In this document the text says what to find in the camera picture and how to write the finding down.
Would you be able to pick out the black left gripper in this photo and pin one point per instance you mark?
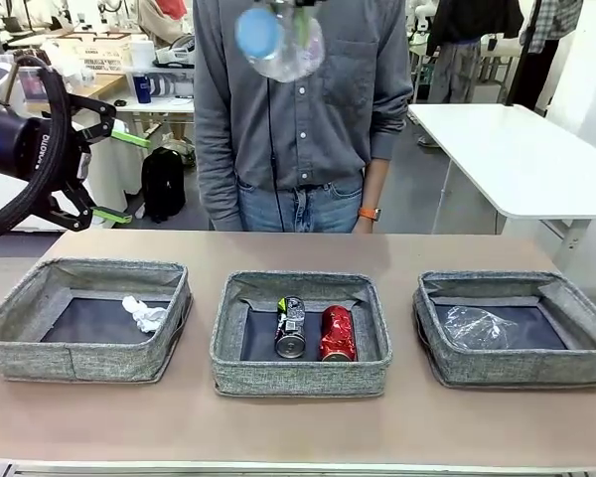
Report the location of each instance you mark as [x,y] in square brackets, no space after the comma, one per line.
[10,144]

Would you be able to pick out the crushed clear plastic bottle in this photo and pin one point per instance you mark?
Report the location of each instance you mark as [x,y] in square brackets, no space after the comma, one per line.
[278,45]

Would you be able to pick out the white paper ball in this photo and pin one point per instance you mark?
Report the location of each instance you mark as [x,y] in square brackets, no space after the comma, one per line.
[144,314]

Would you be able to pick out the crushed black drink can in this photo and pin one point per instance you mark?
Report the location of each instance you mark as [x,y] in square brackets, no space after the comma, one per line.
[290,328]

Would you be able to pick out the crushed red drink can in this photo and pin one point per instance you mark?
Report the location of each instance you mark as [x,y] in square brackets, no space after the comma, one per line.
[337,333]

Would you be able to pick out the clear plastic packaging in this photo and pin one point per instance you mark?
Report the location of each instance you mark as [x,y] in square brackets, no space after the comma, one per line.
[477,328]

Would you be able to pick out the person's left forearm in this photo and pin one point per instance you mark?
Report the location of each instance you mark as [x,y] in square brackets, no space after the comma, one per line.
[380,169]

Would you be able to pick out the person's right forearm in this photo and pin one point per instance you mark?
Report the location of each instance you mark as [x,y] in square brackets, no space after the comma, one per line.
[213,174]

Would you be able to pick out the person's left hand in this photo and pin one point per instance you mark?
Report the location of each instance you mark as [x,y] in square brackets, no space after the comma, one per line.
[366,226]

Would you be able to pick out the white desk with wooden top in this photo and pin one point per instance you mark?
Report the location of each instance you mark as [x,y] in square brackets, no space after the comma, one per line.
[104,169]

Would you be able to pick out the black backpack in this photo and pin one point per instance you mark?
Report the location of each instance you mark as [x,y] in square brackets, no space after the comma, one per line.
[163,184]

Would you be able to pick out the black computer mouse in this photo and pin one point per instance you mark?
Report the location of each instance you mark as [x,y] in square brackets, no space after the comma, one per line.
[120,103]

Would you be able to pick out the small white table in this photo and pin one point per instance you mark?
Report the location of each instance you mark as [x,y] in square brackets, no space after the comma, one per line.
[164,107]

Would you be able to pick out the blue water bottle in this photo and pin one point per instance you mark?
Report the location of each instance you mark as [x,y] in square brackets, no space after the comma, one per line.
[142,88]

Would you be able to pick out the clear plastic storage box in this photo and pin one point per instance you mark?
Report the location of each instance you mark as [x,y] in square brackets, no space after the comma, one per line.
[34,84]

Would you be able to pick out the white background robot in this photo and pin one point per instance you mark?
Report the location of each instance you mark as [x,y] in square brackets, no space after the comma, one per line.
[419,17]

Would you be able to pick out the white plastic jug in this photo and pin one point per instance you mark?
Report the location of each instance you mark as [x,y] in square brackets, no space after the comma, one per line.
[141,53]

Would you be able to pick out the person in grey shirt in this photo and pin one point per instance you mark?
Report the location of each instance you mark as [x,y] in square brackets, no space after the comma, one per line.
[328,124]

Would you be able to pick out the background person in dark jacket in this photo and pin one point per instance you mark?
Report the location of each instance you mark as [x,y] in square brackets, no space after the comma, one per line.
[457,49]

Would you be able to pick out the grey fabric basket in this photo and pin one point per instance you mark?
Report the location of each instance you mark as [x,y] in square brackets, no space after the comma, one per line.
[516,367]
[298,377]
[104,358]

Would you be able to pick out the orange wrist watch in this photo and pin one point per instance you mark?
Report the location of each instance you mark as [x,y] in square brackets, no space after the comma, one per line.
[370,213]

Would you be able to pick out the large white table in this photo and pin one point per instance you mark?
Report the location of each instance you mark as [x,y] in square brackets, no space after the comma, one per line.
[501,149]

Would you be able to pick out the checked shirt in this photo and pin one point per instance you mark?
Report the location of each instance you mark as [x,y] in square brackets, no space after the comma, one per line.
[551,25]

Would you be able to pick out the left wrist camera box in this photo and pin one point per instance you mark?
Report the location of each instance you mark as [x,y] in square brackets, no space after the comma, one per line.
[83,166]

